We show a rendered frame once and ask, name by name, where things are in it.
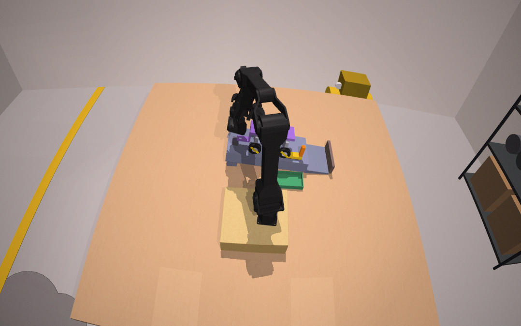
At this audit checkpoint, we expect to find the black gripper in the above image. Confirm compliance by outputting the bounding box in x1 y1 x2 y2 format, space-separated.
227 93 252 135

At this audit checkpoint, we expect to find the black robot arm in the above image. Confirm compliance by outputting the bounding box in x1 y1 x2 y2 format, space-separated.
234 66 290 226

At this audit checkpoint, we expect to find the green tray floor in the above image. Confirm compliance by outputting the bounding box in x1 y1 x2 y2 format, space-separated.
277 174 302 186

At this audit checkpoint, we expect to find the grey ramp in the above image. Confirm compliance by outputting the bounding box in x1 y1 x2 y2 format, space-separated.
226 133 335 174

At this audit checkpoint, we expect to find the purple wheeled trolley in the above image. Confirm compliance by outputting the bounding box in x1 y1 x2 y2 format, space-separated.
236 120 295 158

